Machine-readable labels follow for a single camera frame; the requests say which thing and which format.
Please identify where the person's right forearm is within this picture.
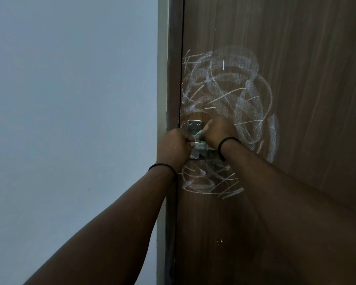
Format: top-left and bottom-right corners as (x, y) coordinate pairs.
(221, 141), (356, 285)

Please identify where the pale blue wet wipe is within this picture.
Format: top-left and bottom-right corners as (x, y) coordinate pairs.
(193, 129), (208, 144)

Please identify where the silver door handle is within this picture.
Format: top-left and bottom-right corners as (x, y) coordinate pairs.
(187, 119), (217, 160)

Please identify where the brown wooden door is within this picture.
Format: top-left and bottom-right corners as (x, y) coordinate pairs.
(175, 0), (356, 285)

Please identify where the black wristband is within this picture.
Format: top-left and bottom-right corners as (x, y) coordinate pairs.
(217, 137), (241, 162)
(148, 163), (178, 183)

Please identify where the brown door frame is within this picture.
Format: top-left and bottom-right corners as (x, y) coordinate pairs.
(156, 0), (184, 285)

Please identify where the person's right hand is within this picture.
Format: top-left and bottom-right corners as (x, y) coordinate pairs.
(201, 115), (241, 150)

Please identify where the person's left hand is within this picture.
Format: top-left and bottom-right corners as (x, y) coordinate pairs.
(156, 128), (196, 174)

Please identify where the person's left forearm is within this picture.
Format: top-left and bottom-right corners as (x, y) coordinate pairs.
(23, 166), (177, 285)

